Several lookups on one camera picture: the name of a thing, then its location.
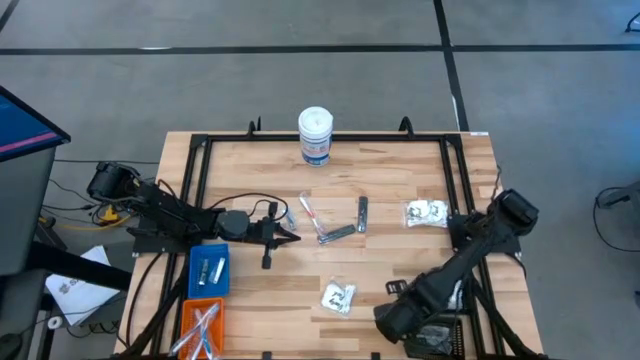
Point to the blue plastic basket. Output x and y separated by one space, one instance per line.
200 290

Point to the white tape roll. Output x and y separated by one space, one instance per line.
50 323

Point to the orange plastic basket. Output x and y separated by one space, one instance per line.
186 312

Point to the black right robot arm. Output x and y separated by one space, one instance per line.
475 255

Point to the small silver metal part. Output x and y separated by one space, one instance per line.
203 272

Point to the computer monitor blue screen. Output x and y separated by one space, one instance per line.
25 125

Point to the black mesh bin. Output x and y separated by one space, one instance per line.
467 305
462 340

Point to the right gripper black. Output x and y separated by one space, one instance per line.
396 287

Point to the black cart base bar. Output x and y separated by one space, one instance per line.
75 267

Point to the vanity pack clear bag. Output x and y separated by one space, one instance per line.
417 212
336 299
456 301
440 212

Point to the white wipes canister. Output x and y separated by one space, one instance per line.
316 135

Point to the white paper sheet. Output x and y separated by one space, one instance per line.
80 305

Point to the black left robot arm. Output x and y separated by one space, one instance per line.
170 210

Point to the red toothbrush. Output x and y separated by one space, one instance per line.
311 212

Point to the white label sticker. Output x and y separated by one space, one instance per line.
479 133

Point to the black table frame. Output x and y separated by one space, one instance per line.
350 137

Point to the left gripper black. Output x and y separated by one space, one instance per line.
262 232

